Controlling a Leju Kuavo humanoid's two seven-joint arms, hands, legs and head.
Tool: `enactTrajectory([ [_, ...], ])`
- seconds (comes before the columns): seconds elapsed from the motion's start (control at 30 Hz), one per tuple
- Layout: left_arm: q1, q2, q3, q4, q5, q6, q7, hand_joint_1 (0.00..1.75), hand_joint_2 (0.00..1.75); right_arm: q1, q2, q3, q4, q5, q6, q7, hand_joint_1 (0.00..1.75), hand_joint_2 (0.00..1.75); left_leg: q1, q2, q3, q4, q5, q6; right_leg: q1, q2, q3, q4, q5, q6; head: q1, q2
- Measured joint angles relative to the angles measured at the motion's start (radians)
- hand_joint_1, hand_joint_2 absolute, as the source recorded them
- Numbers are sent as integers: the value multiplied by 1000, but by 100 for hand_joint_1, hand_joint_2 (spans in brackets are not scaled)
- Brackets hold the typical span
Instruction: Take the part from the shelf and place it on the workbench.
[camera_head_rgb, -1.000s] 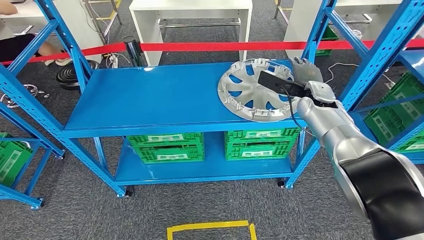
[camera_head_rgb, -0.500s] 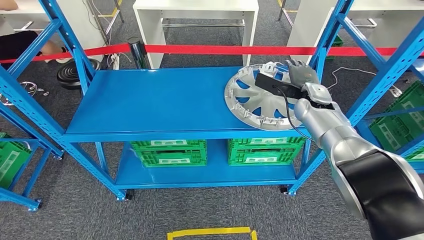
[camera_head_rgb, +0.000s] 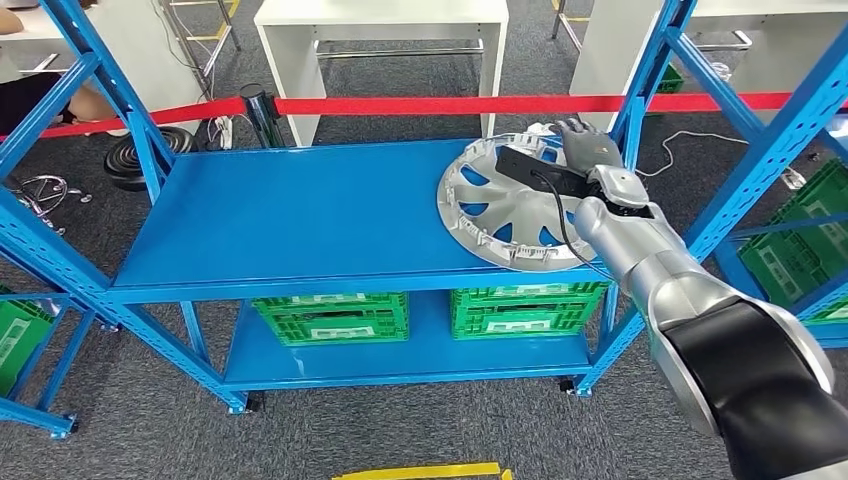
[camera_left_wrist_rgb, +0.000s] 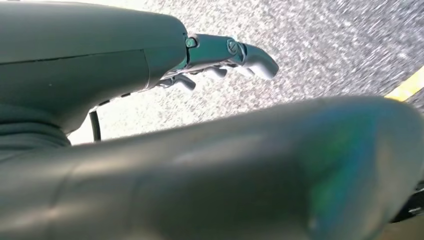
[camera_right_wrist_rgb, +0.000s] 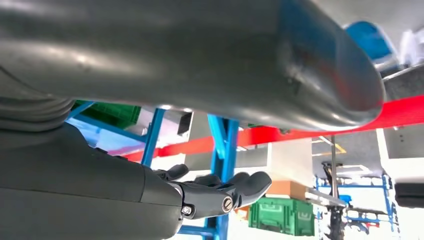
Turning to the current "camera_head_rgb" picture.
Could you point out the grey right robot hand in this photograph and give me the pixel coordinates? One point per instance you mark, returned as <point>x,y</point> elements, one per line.
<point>593,152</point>

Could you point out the silver plastic hubcap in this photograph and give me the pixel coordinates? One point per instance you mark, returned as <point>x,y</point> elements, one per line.
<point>447,195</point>

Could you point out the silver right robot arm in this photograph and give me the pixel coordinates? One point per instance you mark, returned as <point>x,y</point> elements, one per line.
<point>636,252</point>

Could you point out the blue metal shelf rack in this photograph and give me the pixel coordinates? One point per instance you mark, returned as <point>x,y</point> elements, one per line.
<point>729,265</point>
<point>40,416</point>
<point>298,218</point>

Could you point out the red barrier belt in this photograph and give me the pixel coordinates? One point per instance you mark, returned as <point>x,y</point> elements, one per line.
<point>185,112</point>
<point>397,106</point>

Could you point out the white table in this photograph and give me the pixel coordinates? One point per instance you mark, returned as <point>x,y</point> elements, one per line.
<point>782,60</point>
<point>378,10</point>
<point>166,79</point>

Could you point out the white power strip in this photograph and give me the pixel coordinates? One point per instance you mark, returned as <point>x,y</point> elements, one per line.
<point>222,132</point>

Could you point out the black ribbed round base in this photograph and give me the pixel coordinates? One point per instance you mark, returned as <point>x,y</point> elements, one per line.
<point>151,159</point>

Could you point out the chrome chair base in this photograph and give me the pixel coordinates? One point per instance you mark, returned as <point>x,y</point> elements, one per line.
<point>40,192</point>

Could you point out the person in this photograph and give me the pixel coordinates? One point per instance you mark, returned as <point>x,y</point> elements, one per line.
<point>33,99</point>

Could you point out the wrist camera with black bracket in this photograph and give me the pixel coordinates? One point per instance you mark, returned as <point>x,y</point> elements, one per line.
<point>530,169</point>

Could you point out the black stanchion post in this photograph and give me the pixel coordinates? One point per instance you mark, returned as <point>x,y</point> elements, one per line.
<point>262,116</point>

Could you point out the chrome tube frame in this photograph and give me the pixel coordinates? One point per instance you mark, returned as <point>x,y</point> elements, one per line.
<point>218,46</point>

